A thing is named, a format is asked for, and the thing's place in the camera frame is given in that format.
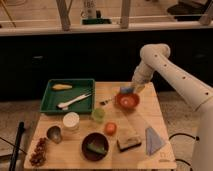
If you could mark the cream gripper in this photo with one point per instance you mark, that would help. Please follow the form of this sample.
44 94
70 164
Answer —
137 88

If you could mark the blue sponge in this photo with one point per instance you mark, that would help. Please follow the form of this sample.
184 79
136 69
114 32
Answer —
126 90

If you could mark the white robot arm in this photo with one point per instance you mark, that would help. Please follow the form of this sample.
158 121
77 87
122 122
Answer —
197 94

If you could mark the orange bowl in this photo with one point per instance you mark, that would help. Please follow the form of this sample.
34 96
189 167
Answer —
127 101

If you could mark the green cup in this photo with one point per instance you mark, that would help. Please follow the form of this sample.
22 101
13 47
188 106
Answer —
98 115

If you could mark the orange tomato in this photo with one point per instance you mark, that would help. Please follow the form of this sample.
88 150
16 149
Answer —
110 128

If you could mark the brown scrub block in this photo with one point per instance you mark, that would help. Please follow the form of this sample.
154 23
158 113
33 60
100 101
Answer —
128 141

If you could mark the blue folded cloth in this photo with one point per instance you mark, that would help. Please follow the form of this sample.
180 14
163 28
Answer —
153 141

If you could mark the green tray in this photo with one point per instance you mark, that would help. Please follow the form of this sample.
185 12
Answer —
52 98

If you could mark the dark brown bowl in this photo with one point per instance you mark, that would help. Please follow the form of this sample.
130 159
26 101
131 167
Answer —
98 139

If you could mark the green pepper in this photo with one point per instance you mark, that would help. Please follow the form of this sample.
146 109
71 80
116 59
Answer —
97 149

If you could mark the metal cup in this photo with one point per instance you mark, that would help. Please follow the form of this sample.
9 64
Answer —
54 134

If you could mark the brown grape bunch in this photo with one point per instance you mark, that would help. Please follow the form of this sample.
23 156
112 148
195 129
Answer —
38 156

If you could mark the black stand pole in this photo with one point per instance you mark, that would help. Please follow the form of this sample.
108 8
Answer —
16 147

